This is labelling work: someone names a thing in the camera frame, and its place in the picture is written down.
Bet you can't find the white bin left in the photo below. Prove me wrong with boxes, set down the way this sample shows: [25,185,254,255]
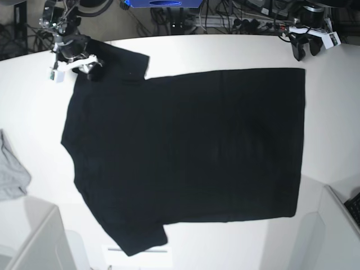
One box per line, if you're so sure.
[1,196,77,269]

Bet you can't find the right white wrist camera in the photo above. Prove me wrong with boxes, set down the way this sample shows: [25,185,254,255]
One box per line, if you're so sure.
[49,69,65,83]

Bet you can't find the white bin right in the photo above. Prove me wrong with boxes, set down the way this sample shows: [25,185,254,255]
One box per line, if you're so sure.
[289,186,359,269]

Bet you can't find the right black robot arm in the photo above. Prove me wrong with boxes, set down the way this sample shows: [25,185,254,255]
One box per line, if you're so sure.
[39,1,112,83]

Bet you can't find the grey cloth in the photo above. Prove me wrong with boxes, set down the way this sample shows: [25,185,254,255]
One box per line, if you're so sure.
[1,129,32,201]

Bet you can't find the black keyboard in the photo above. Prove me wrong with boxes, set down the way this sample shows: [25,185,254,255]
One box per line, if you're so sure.
[344,193,360,227]

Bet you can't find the black T-shirt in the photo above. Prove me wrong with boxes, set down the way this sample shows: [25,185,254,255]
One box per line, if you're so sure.
[61,40,305,256]

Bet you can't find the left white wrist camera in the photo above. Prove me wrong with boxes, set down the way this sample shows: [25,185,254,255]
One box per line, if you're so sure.
[321,32,341,50]

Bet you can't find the blue box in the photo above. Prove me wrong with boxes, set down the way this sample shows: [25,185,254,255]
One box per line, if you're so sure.
[125,0,203,8]

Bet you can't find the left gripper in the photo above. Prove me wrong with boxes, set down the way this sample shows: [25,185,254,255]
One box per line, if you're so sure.
[288,18,331,61]

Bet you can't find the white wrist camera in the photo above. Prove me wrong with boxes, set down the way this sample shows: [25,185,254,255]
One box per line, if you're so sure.
[321,32,341,50]
[49,69,65,83]

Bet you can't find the white power strip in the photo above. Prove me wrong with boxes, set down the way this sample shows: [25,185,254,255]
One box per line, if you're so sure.
[189,15,288,33]

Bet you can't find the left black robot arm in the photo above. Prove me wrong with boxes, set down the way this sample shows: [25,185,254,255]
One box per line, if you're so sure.
[286,1,332,61]

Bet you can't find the white bin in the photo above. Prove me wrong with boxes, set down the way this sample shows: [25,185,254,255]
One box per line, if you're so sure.
[289,186,359,269]
[1,196,77,269]

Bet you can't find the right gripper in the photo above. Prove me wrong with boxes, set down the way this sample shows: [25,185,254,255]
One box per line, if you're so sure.
[52,34,105,82]

